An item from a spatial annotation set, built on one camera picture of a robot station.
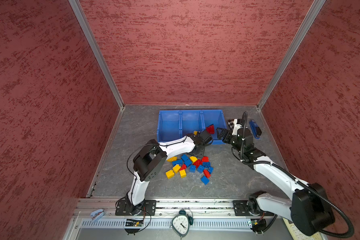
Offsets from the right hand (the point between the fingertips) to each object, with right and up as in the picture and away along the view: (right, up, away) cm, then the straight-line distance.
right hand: (220, 132), depth 85 cm
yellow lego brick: (-28, -17, +7) cm, 33 cm away
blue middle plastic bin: (-16, +6, +26) cm, 31 cm away
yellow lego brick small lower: (-22, -23, -2) cm, 32 cm away
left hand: (-14, -15, +6) cm, 21 cm away
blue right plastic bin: (+1, +9, +16) cm, 18 cm away
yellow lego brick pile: (-15, -16, +4) cm, 23 cm away
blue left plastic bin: (-33, +3, +25) cm, 41 cm away
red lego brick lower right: (-8, -24, +1) cm, 25 cm away
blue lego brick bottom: (-9, -27, -2) cm, 29 cm away
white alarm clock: (-23, -40, -18) cm, 50 cm away
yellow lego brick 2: (-30, -24, -1) cm, 38 cm away
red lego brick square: (-2, +1, +20) cm, 20 cm away
